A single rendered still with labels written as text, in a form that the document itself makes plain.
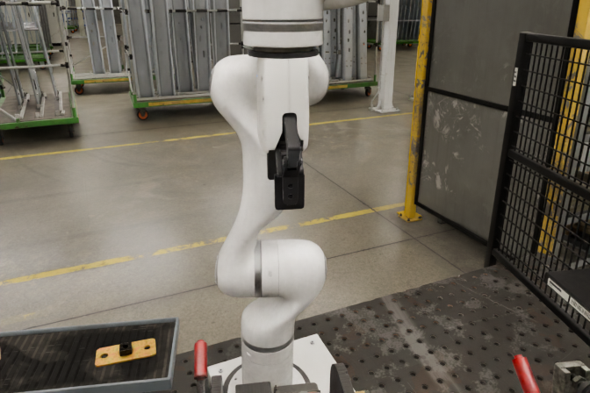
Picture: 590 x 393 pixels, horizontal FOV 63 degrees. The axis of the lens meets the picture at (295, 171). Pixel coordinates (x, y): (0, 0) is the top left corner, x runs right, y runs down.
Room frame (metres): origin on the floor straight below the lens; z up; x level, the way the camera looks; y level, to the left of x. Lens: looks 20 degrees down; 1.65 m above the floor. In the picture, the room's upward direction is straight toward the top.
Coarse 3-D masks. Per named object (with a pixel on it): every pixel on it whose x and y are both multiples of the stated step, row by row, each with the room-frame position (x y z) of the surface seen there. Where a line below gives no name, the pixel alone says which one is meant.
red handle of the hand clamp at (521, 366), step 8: (512, 360) 0.58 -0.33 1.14; (520, 360) 0.58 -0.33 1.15; (520, 368) 0.57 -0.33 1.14; (528, 368) 0.57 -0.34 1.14; (520, 376) 0.56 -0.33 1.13; (528, 376) 0.56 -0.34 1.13; (528, 384) 0.55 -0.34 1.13; (536, 384) 0.55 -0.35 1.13; (528, 392) 0.54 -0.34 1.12; (536, 392) 0.54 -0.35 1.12
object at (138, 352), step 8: (120, 344) 0.58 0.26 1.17; (128, 344) 0.58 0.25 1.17; (136, 344) 0.59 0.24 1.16; (144, 344) 0.59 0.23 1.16; (152, 344) 0.59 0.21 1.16; (104, 352) 0.58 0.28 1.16; (112, 352) 0.58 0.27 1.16; (120, 352) 0.57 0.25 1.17; (128, 352) 0.57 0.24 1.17; (136, 352) 0.58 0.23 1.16; (144, 352) 0.58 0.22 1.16; (152, 352) 0.58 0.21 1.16; (96, 360) 0.56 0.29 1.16; (104, 360) 0.56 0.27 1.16; (112, 360) 0.56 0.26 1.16; (120, 360) 0.56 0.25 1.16; (128, 360) 0.56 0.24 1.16
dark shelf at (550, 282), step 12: (552, 276) 0.99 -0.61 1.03; (564, 276) 0.99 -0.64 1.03; (576, 276) 0.99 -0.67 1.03; (588, 276) 0.99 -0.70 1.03; (552, 288) 0.98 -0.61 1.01; (564, 288) 0.94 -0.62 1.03; (576, 288) 0.94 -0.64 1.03; (588, 288) 0.94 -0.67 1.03; (576, 300) 0.90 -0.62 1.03; (588, 300) 0.89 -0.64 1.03; (588, 312) 0.86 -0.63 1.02
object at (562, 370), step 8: (560, 368) 0.49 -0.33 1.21; (568, 368) 0.49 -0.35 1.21; (576, 368) 0.49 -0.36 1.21; (584, 368) 0.48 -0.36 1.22; (560, 376) 0.48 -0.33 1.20; (568, 376) 0.48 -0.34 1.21; (576, 376) 0.48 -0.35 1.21; (584, 376) 0.48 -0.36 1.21; (552, 384) 0.49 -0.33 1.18; (560, 384) 0.48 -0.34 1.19; (568, 384) 0.47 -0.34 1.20; (576, 384) 0.47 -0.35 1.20; (584, 384) 0.46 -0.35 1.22; (552, 392) 0.49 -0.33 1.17; (560, 392) 0.48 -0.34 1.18; (568, 392) 0.47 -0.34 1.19; (576, 392) 0.48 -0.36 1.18; (584, 392) 0.45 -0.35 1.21
